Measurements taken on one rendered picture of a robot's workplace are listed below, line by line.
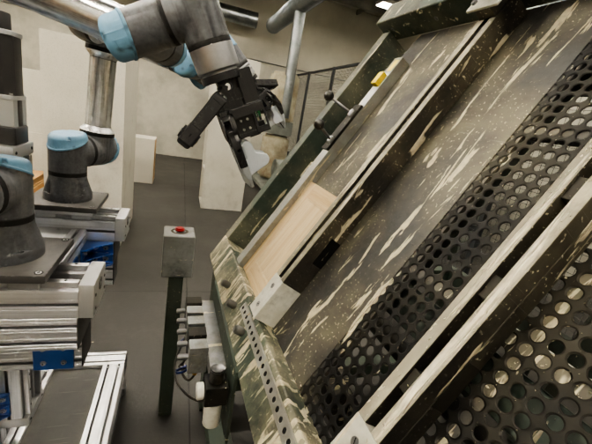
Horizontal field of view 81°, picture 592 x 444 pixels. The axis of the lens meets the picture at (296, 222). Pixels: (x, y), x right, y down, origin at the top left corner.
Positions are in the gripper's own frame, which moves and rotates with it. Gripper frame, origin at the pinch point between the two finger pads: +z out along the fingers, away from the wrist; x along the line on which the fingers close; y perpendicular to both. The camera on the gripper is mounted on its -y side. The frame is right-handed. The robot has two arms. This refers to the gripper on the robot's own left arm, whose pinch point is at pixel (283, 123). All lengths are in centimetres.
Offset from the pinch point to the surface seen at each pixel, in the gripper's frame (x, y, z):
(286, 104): -356, -408, 93
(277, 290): 20, 59, 23
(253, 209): -26.2, 17.6, 22.8
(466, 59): 63, -3, 5
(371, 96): 27.2, -16.7, 9.2
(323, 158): 12.0, 5.3, 15.9
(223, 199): -331, -155, 110
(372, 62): 18.4, -45.3, 5.6
